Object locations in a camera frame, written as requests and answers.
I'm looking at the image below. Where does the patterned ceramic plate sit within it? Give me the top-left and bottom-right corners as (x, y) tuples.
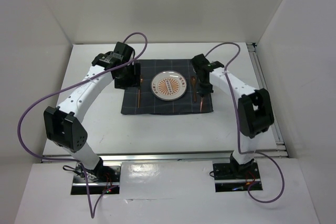
(150, 71), (187, 101)

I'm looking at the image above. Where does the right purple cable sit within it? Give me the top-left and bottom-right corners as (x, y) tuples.
(205, 42), (286, 204)

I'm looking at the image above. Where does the copper fork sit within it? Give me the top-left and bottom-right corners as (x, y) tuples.
(137, 75), (143, 109)

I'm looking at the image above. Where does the purple cable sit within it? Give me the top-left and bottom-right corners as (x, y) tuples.
(205, 42), (286, 204)
(16, 32), (148, 219)

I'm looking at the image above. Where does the aluminium frame rail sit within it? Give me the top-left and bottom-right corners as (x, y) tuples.
(246, 41), (289, 159)

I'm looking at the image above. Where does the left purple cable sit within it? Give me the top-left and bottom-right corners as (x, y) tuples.
(16, 32), (148, 219)

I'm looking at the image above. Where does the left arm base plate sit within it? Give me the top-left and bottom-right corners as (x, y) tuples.
(63, 164), (121, 195)

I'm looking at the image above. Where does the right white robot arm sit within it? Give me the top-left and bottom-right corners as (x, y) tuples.
(191, 54), (275, 178)

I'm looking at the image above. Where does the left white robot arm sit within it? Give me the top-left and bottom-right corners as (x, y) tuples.
(44, 42), (141, 182)

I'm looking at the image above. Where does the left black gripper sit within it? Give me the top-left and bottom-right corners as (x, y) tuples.
(113, 62), (141, 90)

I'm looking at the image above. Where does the copper knife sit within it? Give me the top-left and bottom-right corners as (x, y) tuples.
(200, 97), (204, 113)

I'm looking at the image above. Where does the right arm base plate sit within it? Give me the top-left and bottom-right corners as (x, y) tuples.
(209, 162), (263, 193)

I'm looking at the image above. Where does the dark grey checked cloth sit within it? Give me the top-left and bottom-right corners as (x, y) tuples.
(121, 59), (213, 115)

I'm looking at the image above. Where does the brown wooden spoon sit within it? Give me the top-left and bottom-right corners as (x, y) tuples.
(190, 76), (197, 103)

